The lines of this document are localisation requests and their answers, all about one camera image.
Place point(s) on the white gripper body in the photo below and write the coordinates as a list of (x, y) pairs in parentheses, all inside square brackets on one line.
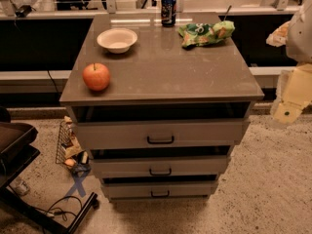
[(300, 38)]

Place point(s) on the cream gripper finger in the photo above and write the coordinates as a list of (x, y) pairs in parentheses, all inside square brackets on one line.
[(285, 112)]

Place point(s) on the green rice chip bag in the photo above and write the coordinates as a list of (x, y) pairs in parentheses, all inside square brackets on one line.
[(203, 34)]

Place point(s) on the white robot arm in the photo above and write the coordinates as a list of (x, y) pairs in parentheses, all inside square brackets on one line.
[(296, 35)]

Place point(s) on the red apple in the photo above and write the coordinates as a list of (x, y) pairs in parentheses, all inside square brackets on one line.
[(96, 76)]

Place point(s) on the grey drawer cabinet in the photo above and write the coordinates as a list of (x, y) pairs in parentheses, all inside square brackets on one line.
[(158, 80)]

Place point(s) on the middle grey drawer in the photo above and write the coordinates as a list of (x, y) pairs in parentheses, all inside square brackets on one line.
[(169, 166)]

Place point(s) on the grey drawer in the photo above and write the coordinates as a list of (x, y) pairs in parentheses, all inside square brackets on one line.
[(169, 166), (158, 189), (157, 134)]

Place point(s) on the bottom grey drawer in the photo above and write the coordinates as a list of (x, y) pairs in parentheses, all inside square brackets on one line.
[(158, 189)]

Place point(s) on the blue soda can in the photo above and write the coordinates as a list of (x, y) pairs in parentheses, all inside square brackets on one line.
[(168, 12)]

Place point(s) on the top grey drawer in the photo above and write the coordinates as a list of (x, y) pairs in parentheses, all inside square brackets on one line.
[(157, 134)]

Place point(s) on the white bowl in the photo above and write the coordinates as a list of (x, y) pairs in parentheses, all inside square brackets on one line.
[(117, 40)]

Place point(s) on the blue tape cross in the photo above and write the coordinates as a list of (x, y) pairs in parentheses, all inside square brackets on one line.
[(78, 184)]

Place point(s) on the wire basket with snacks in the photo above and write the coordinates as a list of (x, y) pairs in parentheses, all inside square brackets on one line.
[(70, 154)]

